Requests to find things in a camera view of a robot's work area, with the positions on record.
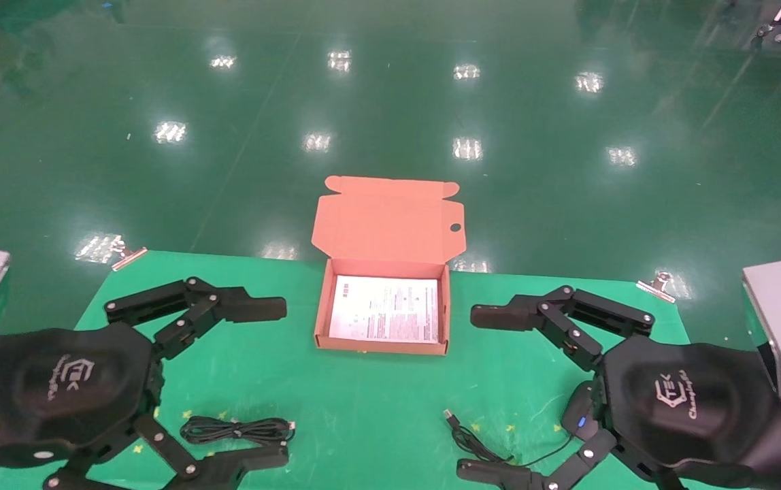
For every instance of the open orange cardboard box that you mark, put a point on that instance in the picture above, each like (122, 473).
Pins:
(384, 218)

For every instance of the metal binder clip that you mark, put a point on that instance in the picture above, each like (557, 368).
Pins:
(128, 256)
(659, 286)

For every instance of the white printed instruction sheet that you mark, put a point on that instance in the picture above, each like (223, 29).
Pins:
(384, 309)

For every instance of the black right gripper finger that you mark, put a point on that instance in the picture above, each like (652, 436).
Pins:
(506, 314)
(492, 471)

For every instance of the green table mat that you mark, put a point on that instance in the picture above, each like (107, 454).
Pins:
(363, 408)

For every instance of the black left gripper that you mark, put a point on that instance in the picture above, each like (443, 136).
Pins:
(71, 381)

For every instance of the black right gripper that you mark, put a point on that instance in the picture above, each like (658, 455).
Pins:
(690, 401)

